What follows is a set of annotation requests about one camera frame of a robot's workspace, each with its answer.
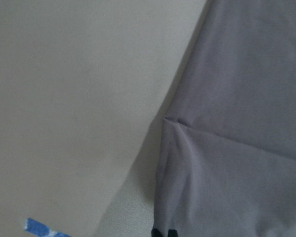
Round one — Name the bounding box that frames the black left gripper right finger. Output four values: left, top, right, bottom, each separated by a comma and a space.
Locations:
167, 229, 178, 237

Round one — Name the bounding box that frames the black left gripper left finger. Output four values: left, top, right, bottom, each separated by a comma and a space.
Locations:
151, 229, 163, 237

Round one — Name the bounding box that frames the dark brown t-shirt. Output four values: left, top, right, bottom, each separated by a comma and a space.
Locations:
153, 0, 296, 237

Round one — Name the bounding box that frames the blue tape line lengthwise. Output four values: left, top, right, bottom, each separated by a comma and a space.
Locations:
24, 218, 70, 237

